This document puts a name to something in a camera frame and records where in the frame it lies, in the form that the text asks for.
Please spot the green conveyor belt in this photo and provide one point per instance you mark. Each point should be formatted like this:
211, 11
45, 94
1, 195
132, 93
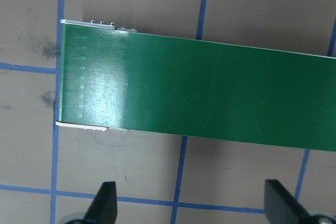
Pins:
125, 80

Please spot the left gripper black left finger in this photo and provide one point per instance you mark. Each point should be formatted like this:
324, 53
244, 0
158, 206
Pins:
104, 208

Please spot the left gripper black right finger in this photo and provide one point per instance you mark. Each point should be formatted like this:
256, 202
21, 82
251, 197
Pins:
280, 206

